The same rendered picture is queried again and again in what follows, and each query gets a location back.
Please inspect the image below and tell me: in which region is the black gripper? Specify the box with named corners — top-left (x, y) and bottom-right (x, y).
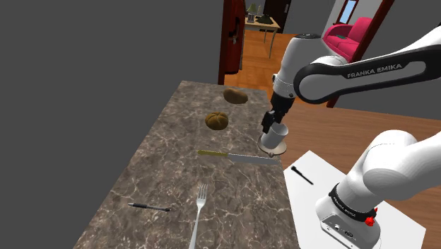
top-left (260, 91), bottom-right (296, 135)

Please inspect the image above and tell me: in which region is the white cup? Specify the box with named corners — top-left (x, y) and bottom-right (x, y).
top-left (260, 123), bottom-right (290, 148)

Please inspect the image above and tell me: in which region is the tan round saucer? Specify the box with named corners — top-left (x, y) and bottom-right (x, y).
top-left (257, 135), bottom-right (288, 156)

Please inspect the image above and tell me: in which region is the brown potato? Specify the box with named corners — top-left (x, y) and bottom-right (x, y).
top-left (222, 88), bottom-right (249, 105)

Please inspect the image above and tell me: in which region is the brown bread roll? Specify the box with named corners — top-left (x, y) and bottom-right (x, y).
top-left (204, 111), bottom-right (230, 132)

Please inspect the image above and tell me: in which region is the black pin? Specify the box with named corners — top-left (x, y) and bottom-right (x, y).
top-left (290, 166), bottom-right (314, 186)

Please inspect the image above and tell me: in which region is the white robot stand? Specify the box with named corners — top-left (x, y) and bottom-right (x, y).
top-left (283, 149), bottom-right (428, 249)

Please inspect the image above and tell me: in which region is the dark red door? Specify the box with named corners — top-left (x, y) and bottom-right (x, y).
top-left (217, 0), bottom-right (247, 86)

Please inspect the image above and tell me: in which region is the wooden side table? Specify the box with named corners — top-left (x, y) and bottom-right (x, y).
top-left (240, 3), bottom-right (282, 71)

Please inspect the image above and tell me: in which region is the silver fork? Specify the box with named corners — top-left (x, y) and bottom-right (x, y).
top-left (187, 183), bottom-right (209, 249)

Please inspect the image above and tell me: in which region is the dark brown door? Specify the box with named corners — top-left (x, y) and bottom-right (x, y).
top-left (263, 0), bottom-right (293, 35)

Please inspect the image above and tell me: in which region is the pink sofa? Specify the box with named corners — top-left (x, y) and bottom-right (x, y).
top-left (322, 16), bottom-right (374, 64)

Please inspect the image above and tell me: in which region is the window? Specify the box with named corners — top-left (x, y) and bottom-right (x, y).
top-left (341, 0), bottom-right (360, 25)

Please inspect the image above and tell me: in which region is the black pen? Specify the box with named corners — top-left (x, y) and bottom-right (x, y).
top-left (127, 202), bottom-right (172, 213)

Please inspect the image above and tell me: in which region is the knife with olive handle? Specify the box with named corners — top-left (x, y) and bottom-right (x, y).
top-left (197, 149), bottom-right (281, 166)

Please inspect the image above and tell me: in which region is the dark red door frame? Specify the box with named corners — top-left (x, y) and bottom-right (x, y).
top-left (326, 0), bottom-right (396, 109)

